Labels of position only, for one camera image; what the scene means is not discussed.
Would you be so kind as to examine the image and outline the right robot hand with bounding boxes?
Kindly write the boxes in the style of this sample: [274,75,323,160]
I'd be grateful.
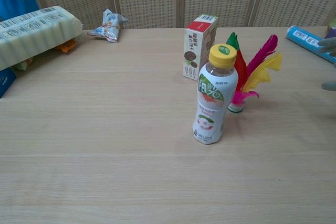
[318,37,336,91]

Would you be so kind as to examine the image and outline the colourful feather shuttlecock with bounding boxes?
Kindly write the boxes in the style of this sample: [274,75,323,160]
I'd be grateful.
[226,32,283,113]

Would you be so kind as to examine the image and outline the purple small box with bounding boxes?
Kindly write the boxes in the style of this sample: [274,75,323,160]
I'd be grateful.
[324,26,336,39]

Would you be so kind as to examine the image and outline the blue plastic bag roll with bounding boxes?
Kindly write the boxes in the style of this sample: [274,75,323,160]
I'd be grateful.
[286,25,336,65]

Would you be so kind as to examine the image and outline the yellow cap drink bottle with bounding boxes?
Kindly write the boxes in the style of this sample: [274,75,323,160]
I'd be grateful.
[192,43,239,145]

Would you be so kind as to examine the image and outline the red white carton box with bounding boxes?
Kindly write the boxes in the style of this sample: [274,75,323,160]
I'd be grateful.
[182,14,219,81]

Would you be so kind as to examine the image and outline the crumpled snack bag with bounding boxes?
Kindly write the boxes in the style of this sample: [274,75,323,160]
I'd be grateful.
[87,8,130,44]

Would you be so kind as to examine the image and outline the orange snack packet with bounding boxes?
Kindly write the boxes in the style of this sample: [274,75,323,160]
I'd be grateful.
[55,39,77,53]

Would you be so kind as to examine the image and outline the cream paper towel pack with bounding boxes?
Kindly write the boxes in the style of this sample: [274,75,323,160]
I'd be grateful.
[0,5,83,71]

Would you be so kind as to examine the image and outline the green snack packet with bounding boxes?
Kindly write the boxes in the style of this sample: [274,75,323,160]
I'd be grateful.
[12,57,35,72]

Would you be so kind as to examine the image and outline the blue cookie box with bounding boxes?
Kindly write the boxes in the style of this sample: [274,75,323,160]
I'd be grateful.
[0,67,17,99]

